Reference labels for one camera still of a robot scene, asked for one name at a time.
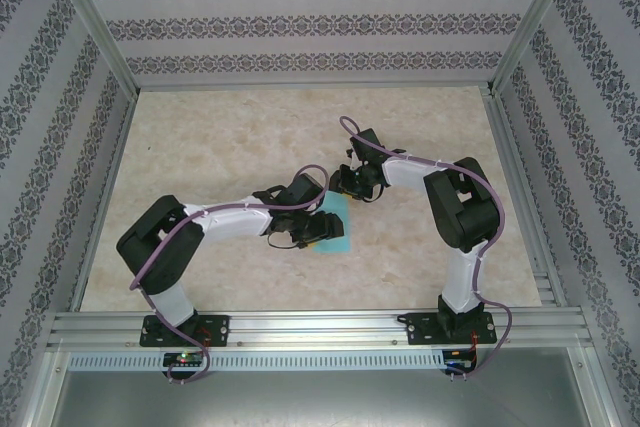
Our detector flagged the aluminium mounting rail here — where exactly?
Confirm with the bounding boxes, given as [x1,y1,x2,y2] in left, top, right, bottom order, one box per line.
[47,309,594,350]

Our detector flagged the aluminium frame post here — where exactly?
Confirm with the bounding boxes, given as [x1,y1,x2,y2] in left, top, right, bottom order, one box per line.
[42,0,141,96]
[487,0,586,96]

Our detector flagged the aluminium side rail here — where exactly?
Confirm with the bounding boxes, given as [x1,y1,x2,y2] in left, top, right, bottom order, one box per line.
[482,86,571,308]
[69,89,141,312]

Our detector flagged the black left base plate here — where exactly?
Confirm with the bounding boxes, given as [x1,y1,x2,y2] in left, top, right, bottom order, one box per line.
[141,314,231,348]

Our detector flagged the slotted grey cable duct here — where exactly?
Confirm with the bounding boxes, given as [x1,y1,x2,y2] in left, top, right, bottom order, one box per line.
[67,349,446,373]

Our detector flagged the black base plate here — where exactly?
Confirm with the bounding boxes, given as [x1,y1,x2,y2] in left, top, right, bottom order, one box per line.
[398,311,499,347]
[141,314,231,348]

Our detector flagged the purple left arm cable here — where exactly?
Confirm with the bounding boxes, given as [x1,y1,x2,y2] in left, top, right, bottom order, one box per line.
[128,163,329,387]

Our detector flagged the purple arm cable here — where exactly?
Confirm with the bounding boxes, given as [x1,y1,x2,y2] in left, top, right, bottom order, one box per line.
[128,163,329,387]
[339,115,516,382]

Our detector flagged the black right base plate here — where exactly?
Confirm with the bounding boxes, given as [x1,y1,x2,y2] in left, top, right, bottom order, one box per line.
[398,311,499,347]

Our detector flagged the left controller board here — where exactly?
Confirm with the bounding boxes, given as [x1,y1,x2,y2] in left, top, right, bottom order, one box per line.
[163,351,204,367]

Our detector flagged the right controller board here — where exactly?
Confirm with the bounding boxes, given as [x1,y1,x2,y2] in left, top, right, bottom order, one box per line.
[444,349,476,369]

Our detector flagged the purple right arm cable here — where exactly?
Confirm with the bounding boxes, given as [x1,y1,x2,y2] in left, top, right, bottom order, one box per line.
[339,115,516,382]

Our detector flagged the teal paper sheet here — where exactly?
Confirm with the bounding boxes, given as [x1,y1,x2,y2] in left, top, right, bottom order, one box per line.
[312,191,354,256]

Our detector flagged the controller board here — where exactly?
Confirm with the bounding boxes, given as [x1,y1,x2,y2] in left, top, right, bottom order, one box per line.
[163,351,204,367]
[444,349,476,369]

